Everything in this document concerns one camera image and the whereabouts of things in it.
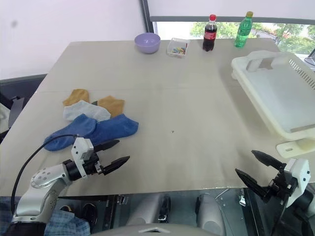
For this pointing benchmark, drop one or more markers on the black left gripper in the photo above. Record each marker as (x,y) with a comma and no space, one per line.
(91,167)

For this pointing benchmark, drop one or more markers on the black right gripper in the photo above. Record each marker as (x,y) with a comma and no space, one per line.
(283,184)

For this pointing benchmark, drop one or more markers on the blue ankle sock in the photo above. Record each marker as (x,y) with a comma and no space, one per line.
(66,132)
(115,127)

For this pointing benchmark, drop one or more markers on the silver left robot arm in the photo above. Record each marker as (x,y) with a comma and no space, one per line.
(41,179)

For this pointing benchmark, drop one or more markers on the white plastic basket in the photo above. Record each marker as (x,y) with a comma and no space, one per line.
(270,98)

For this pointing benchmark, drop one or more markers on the clear plastic container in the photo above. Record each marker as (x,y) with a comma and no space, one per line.
(172,52)

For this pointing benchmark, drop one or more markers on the mustard yellow ankle sock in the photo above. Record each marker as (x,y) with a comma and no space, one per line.
(112,105)
(76,96)

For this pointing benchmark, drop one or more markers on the light grey ankle sock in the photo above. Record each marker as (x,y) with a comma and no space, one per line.
(83,110)

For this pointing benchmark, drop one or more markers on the silver robot leg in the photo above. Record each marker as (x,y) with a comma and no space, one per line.
(210,214)

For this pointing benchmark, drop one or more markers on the blue plaid cloth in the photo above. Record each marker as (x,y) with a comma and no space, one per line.
(66,221)

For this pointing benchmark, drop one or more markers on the silver robot torso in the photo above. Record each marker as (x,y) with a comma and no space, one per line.
(147,230)

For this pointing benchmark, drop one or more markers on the black chair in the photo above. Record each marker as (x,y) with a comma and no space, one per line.
(24,86)

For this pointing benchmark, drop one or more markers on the purple plastic bowl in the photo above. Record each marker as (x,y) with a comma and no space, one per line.
(147,43)

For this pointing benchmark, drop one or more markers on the colourful plastic clips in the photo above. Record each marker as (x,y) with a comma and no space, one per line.
(179,50)

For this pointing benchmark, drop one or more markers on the green plastic bottle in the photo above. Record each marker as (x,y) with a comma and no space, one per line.
(242,32)

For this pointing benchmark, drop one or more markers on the cola bottle with red cap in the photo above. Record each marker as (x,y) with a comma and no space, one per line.
(209,37)

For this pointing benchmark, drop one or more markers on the white roller blind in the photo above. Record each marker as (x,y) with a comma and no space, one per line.
(221,7)

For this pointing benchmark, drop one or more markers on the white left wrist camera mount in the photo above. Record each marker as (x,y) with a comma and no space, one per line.
(80,147)

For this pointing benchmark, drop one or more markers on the dark grey window frame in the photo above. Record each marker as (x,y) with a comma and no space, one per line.
(184,19)

